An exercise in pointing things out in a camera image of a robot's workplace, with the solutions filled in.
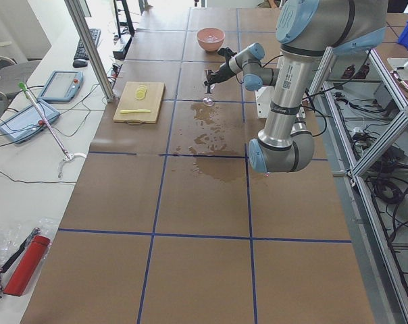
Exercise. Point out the clear ice cubes pile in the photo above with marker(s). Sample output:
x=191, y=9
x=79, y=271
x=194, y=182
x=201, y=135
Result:
x=211, y=38

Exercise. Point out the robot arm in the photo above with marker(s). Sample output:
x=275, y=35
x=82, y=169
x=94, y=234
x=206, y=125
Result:
x=304, y=30

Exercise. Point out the far teach pendant tablet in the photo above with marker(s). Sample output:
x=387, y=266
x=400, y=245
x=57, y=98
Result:
x=62, y=86

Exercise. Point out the grey office chair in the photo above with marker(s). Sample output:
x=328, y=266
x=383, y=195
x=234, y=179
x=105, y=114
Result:
x=11, y=73

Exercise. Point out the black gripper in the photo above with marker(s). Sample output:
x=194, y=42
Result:
x=221, y=71

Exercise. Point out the yellow plastic knife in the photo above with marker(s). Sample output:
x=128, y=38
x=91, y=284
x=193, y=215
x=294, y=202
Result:
x=128, y=111

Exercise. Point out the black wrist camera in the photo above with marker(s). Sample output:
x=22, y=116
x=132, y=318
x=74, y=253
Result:
x=226, y=52

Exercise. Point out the pink bowl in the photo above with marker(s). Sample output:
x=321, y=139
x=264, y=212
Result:
x=210, y=47

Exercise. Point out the aluminium frame post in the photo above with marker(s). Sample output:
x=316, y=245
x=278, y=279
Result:
x=77, y=15

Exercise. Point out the clear wine glass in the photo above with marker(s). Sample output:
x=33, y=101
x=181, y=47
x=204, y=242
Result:
x=208, y=98

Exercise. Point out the black computer mouse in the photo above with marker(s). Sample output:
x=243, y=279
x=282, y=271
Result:
x=80, y=63

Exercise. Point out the wooden cutting board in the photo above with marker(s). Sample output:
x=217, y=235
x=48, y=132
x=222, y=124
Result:
x=152, y=101

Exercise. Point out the near teach pendant tablet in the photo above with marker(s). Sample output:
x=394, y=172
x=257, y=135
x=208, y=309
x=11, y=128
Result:
x=27, y=123

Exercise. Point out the teach pendant tablet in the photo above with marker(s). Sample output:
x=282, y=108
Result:
x=62, y=86
x=27, y=123

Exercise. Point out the metal rod green tip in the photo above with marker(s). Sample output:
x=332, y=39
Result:
x=69, y=157

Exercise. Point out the red cylinder bottle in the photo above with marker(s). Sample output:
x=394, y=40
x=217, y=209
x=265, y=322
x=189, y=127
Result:
x=27, y=266

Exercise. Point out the clear plastic bag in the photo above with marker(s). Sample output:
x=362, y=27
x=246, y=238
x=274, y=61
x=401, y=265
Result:
x=14, y=241

